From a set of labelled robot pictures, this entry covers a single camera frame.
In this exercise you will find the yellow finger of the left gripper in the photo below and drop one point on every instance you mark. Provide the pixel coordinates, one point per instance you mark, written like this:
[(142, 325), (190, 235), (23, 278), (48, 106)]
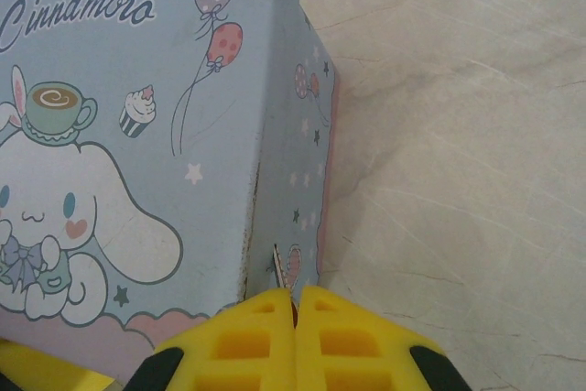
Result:
[(41, 370)]

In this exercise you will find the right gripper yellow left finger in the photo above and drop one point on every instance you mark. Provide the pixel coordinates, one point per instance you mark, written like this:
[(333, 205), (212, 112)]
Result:
[(238, 345)]

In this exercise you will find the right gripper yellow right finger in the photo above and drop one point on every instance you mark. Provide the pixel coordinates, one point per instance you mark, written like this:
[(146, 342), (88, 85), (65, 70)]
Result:
[(357, 345)]

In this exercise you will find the light blue cartoon tin box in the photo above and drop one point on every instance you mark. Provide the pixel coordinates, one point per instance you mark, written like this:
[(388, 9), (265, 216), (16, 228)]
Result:
[(137, 180)]

